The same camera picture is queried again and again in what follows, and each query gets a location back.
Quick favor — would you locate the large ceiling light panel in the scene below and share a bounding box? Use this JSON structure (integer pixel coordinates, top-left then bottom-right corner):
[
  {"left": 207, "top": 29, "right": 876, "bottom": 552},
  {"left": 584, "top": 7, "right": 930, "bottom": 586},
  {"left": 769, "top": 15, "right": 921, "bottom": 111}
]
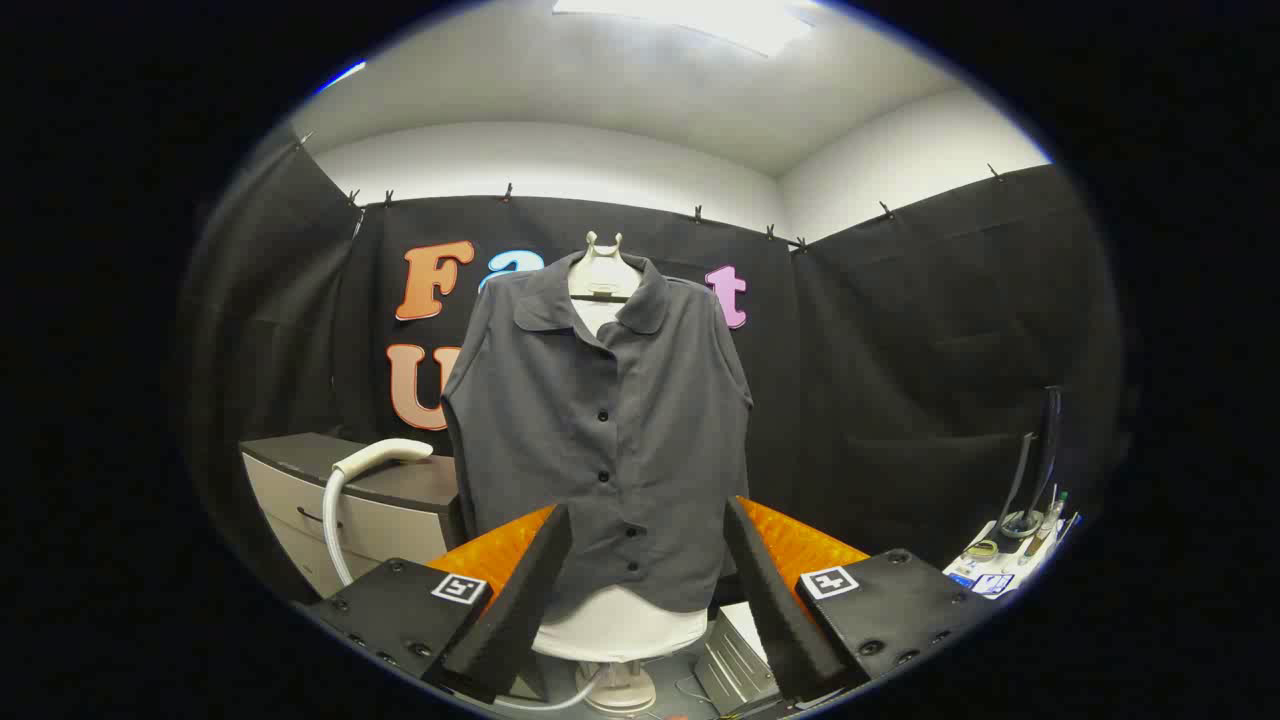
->
[{"left": 552, "top": 0, "right": 813, "bottom": 56}]

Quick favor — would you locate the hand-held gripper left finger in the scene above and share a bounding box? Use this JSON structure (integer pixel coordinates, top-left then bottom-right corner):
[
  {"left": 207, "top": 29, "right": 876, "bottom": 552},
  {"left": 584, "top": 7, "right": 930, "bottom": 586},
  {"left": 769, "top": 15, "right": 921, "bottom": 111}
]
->
[{"left": 305, "top": 503, "right": 573, "bottom": 703}]

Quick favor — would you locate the white mannequin stand base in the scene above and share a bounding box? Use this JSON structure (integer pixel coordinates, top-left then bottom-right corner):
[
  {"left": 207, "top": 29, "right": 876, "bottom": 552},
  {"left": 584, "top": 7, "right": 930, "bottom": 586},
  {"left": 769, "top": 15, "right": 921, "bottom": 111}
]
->
[{"left": 585, "top": 660, "right": 658, "bottom": 714}]

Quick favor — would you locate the white steamer hose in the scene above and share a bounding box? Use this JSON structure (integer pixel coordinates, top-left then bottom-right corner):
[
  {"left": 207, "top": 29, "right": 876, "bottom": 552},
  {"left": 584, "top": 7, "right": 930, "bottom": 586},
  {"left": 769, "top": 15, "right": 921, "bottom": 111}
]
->
[{"left": 322, "top": 465, "right": 601, "bottom": 713}]

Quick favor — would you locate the black backdrop cloth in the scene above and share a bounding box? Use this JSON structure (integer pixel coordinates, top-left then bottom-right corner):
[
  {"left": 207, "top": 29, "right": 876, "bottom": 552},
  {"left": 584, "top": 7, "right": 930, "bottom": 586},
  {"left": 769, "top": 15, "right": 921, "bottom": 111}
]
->
[{"left": 185, "top": 130, "right": 1126, "bottom": 601}]

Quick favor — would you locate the white mannequin torso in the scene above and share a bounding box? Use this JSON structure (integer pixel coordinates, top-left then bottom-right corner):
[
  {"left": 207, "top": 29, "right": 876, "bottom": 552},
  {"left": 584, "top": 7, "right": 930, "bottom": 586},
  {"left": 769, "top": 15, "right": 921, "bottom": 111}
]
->
[{"left": 530, "top": 232, "right": 709, "bottom": 663}]

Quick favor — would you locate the row of black clips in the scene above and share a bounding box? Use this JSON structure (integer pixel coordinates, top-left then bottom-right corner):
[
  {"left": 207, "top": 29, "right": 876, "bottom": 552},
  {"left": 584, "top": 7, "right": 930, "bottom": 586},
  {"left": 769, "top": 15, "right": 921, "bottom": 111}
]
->
[{"left": 296, "top": 130, "right": 1006, "bottom": 256}]

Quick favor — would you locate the dark grey button shirt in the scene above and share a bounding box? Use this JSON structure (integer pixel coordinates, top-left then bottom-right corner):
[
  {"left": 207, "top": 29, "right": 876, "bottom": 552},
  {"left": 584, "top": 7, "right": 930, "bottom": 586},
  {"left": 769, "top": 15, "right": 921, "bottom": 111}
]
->
[{"left": 440, "top": 250, "right": 754, "bottom": 626}]

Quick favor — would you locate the white garment steamer head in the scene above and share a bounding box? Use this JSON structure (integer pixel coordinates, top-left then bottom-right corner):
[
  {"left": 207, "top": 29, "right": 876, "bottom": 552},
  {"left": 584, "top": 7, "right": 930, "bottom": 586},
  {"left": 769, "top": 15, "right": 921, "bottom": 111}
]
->
[{"left": 332, "top": 438, "right": 434, "bottom": 483}]

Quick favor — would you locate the grey drawer cabinet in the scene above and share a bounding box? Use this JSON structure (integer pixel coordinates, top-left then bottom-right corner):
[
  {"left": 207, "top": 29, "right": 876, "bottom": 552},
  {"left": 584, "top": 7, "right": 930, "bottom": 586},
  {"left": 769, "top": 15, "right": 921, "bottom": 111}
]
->
[{"left": 240, "top": 432, "right": 466, "bottom": 599}]

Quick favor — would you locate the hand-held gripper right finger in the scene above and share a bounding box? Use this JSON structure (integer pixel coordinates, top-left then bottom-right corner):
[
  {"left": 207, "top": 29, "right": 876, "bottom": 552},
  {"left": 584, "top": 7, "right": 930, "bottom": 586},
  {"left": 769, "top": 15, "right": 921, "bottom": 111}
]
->
[{"left": 722, "top": 495, "right": 1001, "bottom": 706}]

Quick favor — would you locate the grey ribbed appliance base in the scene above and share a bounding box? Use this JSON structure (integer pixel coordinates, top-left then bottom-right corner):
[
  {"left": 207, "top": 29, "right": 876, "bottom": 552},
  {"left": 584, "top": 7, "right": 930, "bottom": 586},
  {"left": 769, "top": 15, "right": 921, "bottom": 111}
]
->
[{"left": 695, "top": 600, "right": 783, "bottom": 716}]

